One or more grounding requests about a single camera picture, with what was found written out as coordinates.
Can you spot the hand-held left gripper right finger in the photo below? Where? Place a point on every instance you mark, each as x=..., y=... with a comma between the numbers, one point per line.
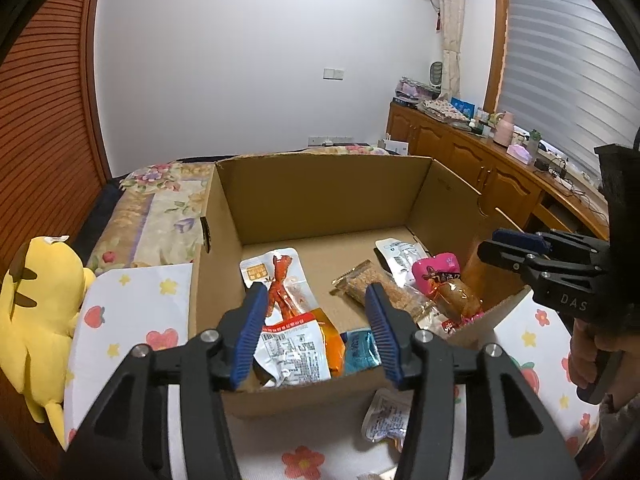
x=387, y=340

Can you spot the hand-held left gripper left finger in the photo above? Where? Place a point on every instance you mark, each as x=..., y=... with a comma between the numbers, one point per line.
x=247, y=340

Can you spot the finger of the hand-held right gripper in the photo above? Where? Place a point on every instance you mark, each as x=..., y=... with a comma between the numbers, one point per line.
x=517, y=236
x=500, y=255

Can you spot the blue snack packet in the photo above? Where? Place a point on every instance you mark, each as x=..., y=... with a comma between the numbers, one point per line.
x=357, y=352

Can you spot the silver and orange snack packet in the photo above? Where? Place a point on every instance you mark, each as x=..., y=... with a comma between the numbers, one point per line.
x=295, y=347

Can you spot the pink sausage snack packet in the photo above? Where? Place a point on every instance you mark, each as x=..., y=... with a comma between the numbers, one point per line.
x=440, y=270

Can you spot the clear chicken feet snack packet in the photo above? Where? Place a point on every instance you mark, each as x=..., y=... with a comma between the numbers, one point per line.
x=280, y=285

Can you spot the brown cereal bar packet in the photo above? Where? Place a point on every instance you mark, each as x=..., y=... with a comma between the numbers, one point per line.
x=355, y=285

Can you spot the red snack packet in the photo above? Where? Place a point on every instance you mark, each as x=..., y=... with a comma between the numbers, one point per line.
x=452, y=326

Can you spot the white snack packet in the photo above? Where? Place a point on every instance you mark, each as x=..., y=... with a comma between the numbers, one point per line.
x=400, y=257

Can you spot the brown cardboard box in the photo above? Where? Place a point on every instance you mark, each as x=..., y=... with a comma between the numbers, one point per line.
x=325, y=195

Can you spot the person's right forearm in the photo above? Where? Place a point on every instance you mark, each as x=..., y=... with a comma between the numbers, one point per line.
x=620, y=422

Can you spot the person's right hand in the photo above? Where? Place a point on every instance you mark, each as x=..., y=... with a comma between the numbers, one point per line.
x=582, y=355

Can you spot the white power strip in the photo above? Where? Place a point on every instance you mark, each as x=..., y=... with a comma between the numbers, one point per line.
x=561, y=175

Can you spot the pink tissue box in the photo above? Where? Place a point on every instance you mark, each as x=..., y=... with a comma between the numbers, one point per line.
x=519, y=154

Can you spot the green capped bottle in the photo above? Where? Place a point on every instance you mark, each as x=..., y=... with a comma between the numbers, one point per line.
x=534, y=142

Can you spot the wooden desk cabinet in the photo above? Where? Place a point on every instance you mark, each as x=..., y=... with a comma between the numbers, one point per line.
x=460, y=155

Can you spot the flower print bed sheet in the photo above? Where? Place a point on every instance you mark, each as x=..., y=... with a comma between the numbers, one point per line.
x=135, y=310

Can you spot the blue box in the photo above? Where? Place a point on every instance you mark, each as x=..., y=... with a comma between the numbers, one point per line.
x=462, y=107

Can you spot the patterned folded cloth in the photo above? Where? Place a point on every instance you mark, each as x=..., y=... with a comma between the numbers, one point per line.
x=445, y=111

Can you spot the small white box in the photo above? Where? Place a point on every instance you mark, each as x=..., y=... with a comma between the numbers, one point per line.
x=395, y=146

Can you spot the floral quilt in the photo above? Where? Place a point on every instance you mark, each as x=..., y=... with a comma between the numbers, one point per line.
x=150, y=210

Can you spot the purple stack of packets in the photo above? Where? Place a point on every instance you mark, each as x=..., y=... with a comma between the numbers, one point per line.
x=415, y=91

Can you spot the small white fan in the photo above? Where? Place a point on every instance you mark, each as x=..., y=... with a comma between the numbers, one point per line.
x=438, y=74

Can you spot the grey window blind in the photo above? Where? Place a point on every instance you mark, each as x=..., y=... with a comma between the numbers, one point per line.
x=565, y=60

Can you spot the dark blue cloth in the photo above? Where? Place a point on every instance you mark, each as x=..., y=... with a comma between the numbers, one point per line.
x=100, y=210

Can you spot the cream patterned curtain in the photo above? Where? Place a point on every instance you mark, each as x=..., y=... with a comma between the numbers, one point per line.
x=450, y=35

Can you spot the yellow plush toy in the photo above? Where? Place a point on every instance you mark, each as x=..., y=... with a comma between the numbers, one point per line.
x=35, y=320

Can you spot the slatted wooden door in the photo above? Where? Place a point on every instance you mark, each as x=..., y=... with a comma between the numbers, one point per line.
x=45, y=110

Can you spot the wooden window frame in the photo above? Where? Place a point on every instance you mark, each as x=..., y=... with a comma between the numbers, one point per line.
x=495, y=35

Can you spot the white wall socket strip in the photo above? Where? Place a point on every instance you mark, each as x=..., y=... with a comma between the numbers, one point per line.
x=330, y=138

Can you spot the white light switch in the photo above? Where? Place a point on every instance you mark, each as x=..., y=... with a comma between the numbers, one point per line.
x=333, y=73

